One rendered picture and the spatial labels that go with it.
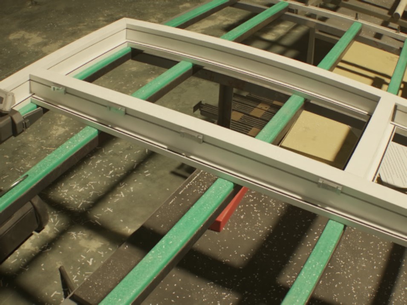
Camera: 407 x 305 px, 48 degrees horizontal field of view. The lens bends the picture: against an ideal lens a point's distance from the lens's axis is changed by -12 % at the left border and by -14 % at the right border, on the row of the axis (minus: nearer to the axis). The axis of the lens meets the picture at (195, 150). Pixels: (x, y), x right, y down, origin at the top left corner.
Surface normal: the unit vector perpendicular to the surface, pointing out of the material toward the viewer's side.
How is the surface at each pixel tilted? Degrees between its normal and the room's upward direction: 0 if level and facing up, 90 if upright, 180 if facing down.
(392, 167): 0
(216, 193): 0
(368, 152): 0
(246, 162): 90
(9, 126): 90
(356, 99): 90
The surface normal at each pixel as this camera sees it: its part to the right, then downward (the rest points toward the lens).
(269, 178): -0.52, 0.47
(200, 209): 0.04, -0.83
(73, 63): 0.85, 0.32
